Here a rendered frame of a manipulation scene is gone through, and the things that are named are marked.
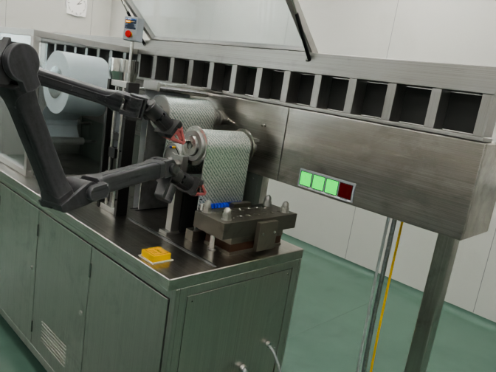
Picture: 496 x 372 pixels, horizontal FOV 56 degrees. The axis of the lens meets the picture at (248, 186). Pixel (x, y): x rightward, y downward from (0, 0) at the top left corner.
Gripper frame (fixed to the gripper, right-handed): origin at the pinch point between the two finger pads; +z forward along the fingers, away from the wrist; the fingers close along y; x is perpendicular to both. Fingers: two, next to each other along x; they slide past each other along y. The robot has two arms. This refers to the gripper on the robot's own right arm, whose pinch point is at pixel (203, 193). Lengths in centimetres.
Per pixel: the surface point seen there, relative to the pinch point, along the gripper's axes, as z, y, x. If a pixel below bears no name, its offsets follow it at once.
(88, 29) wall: 172, -556, 174
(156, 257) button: -18.3, 13.5, -26.9
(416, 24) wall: 188, -64, 214
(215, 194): 5.6, 0.3, 1.6
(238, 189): 15.8, 0.3, 8.3
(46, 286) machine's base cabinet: 0, -62, -66
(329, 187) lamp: 21.7, 35.1, 22.1
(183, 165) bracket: -8.8, -7.2, 5.5
